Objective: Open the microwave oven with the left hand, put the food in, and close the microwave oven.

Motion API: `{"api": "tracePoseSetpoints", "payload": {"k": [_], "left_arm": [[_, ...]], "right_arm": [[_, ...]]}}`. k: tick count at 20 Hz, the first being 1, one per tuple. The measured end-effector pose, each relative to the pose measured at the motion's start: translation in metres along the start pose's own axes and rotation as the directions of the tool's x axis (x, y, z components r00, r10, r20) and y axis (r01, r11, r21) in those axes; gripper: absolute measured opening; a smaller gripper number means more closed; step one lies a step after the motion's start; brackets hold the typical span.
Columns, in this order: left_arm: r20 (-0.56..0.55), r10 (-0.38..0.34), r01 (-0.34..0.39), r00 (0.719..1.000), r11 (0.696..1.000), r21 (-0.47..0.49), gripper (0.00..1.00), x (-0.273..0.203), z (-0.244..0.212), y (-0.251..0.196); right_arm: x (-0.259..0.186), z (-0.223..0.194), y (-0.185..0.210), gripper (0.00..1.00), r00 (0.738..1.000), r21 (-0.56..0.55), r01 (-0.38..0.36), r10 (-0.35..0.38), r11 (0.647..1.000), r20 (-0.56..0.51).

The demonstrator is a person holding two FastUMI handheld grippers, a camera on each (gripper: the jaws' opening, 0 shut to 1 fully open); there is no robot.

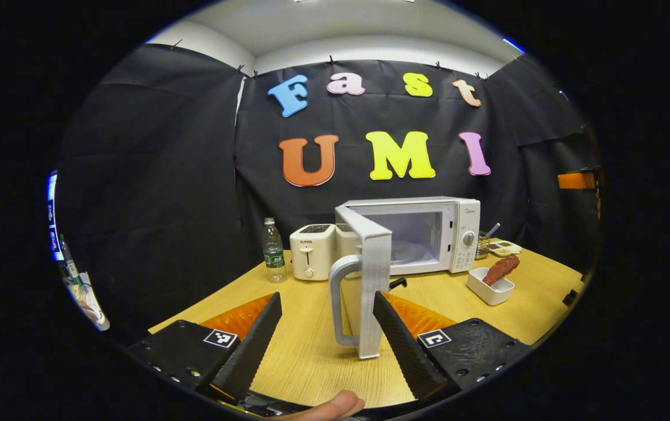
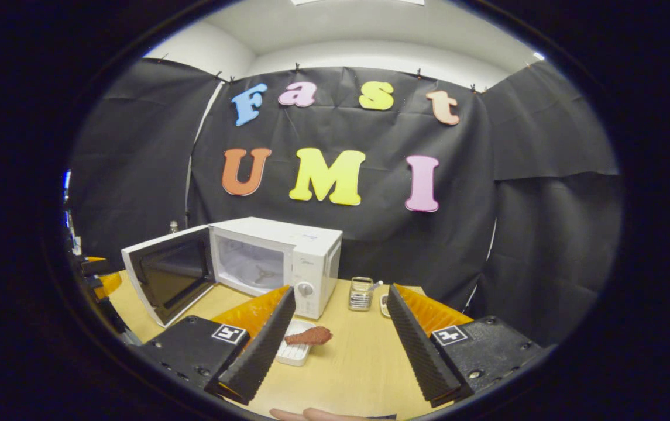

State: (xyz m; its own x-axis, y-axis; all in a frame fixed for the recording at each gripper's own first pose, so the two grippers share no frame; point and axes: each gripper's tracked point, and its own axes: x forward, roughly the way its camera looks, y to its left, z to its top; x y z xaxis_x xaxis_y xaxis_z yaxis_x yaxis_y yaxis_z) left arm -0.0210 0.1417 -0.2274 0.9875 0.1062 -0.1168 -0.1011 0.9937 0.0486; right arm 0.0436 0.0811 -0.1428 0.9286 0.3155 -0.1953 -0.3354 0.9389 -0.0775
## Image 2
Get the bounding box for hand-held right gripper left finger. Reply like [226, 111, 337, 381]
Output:
[135, 285, 297, 406]

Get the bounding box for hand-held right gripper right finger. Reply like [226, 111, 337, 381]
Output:
[386, 284, 547, 409]

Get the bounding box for reddish brown meat piece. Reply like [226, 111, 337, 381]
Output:
[284, 326, 334, 346]

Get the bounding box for white microwave oven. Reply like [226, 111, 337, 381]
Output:
[121, 216, 343, 328]

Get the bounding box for white ridged plate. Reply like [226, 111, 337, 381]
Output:
[275, 319, 318, 367]

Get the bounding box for black backdrop cloth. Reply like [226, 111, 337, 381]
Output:
[68, 57, 623, 347]

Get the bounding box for row of small cloth clips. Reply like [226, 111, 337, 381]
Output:
[158, 54, 533, 94]

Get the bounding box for ceiling light panel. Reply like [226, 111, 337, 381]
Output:
[291, 0, 426, 6]

